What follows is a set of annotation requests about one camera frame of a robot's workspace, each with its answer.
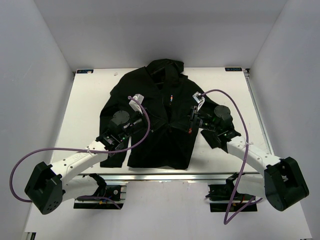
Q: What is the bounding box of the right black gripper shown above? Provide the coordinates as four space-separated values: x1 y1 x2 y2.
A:
170 106 220 133

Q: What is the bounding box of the black jacket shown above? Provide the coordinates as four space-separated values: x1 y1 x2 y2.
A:
99 59 219 170

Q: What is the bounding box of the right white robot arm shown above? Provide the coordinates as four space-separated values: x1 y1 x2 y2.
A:
188 105 310 212

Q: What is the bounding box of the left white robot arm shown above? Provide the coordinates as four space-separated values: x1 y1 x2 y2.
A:
24 110 151 215

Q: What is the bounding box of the blue table label right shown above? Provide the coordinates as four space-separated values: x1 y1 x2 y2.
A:
224 67 243 72

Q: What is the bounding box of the blue table label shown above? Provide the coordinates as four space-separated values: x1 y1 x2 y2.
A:
76 69 94 74
224 67 243 72

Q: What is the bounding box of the blue table label left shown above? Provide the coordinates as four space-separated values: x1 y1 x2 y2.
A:
76 69 94 74

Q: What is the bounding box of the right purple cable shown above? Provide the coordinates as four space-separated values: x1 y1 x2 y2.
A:
198 89 265 225

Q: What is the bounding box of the purple cable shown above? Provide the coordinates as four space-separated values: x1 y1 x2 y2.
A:
9 94 151 210
198 89 265 225

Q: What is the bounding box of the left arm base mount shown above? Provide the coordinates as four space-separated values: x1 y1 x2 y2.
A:
73 173 127 210

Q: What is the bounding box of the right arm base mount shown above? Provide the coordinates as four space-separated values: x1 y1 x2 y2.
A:
205 173 253 213

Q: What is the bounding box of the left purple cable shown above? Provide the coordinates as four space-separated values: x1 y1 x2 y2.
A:
9 94 151 210

